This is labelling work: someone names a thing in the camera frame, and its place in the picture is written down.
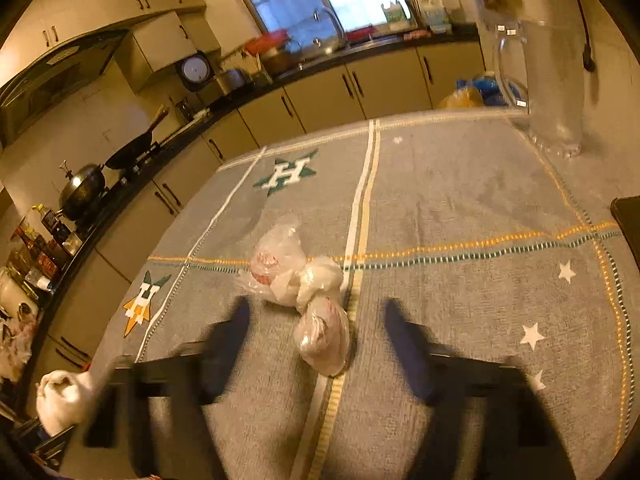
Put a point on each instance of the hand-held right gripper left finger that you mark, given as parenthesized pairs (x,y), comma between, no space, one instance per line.
(235,330)

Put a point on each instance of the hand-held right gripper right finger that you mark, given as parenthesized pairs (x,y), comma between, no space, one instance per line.
(405,345)

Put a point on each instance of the white plastic bag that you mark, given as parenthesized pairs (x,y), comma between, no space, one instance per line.
(310,285)

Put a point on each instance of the person's left hand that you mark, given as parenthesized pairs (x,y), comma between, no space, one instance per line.
(62,400)

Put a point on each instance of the grey printed tablecloth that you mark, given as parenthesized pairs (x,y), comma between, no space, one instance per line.
(450,210)

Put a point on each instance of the group of seasoning bottles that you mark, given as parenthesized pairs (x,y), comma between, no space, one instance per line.
(45,250)

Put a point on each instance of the black wok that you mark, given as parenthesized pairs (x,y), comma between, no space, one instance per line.
(131,152)

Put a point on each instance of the steel pot with lid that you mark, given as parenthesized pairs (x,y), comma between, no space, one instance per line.
(82,190)

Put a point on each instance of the small steel canister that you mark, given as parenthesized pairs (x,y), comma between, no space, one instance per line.
(230,80)

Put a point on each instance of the black flat box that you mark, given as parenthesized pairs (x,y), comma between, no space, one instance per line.
(627,227)

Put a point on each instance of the yellow plastic bag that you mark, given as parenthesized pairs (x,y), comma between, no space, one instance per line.
(462,99)

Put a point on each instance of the cream lower cabinets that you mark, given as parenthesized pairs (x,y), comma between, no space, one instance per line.
(390,80)

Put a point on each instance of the blue plastic bag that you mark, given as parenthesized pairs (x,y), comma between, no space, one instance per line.
(492,89)

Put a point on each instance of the red basin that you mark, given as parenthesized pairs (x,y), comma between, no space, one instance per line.
(267,42)

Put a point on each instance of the clear glass pitcher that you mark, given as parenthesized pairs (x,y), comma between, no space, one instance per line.
(555,85)

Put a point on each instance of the black kitchen countertop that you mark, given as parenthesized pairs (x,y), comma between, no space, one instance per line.
(390,44)

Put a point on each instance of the range hood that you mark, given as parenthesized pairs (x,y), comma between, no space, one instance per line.
(45,85)

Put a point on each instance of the red tray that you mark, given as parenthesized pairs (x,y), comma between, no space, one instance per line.
(360,35)

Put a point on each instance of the steel sink faucet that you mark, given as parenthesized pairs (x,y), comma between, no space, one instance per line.
(327,25)

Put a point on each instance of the green white bottle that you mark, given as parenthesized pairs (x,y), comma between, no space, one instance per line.
(396,17)

